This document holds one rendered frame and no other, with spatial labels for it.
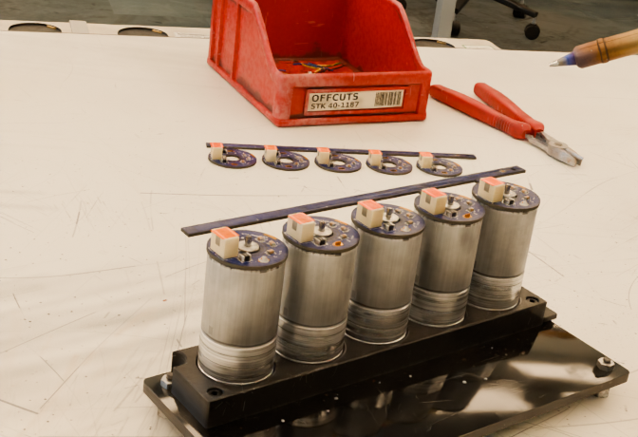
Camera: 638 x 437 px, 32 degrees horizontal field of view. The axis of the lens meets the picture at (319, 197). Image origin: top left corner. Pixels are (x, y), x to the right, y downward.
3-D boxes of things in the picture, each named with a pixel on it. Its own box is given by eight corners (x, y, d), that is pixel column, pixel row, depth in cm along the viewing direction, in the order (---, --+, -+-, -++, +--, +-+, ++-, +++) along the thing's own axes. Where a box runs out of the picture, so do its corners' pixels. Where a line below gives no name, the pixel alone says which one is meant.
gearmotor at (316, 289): (353, 375, 37) (374, 238, 35) (294, 393, 35) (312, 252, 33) (311, 340, 39) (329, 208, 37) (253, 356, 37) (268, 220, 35)
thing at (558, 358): (488, 307, 45) (493, 283, 45) (625, 397, 40) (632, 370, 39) (139, 407, 36) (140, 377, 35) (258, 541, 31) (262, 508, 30)
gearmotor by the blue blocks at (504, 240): (527, 322, 42) (553, 199, 40) (480, 336, 40) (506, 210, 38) (482, 294, 43) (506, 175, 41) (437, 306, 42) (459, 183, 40)
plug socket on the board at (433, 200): (450, 212, 38) (453, 194, 38) (431, 216, 37) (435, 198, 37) (435, 203, 38) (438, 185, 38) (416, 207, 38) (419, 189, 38)
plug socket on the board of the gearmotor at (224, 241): (245, 255, 33) (247, 235, 33) (220, 260, 32) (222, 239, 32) (231, 244, 34) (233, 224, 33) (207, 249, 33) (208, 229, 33)
